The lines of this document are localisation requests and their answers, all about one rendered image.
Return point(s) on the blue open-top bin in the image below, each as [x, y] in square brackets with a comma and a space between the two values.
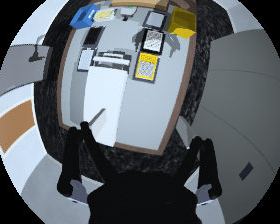
[84, 17]

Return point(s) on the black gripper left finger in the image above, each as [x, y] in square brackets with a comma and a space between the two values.
[68, 184]

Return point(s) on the yellow bin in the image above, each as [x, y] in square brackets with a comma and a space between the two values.
[185, 23]

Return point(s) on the light grey bench mat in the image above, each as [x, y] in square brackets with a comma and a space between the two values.
[146, 108]

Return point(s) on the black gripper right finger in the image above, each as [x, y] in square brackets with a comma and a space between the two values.
[209, 187]

